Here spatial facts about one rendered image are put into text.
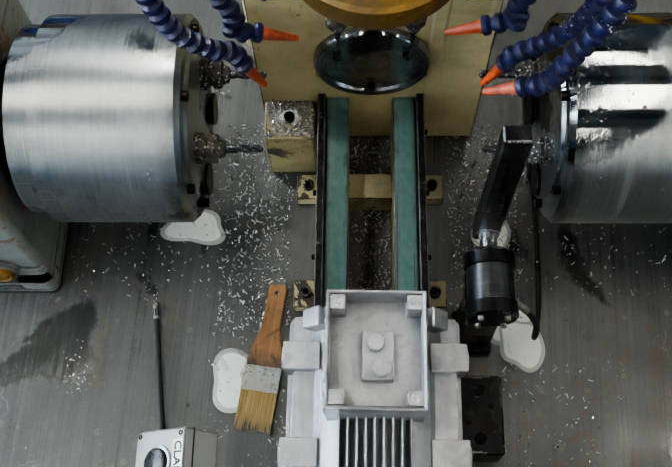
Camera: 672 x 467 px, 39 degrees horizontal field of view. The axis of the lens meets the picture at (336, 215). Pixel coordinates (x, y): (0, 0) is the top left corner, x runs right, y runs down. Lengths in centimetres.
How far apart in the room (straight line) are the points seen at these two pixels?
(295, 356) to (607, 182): 39
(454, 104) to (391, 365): 49
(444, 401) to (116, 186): 43
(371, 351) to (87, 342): 51
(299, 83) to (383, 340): 45
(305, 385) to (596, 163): 39
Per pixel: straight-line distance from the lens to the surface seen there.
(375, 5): 87
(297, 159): 134
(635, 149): 106
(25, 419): 134
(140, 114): 104
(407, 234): 121
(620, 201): 110
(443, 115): 135
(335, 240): 121
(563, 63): 93
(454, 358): 100
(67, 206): 112
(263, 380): 127
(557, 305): 133
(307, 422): 100
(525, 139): 91
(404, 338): 96
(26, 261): 129
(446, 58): 122
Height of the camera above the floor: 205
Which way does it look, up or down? 67 degrees down
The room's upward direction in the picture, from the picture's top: 3 degrees counter-clockwise
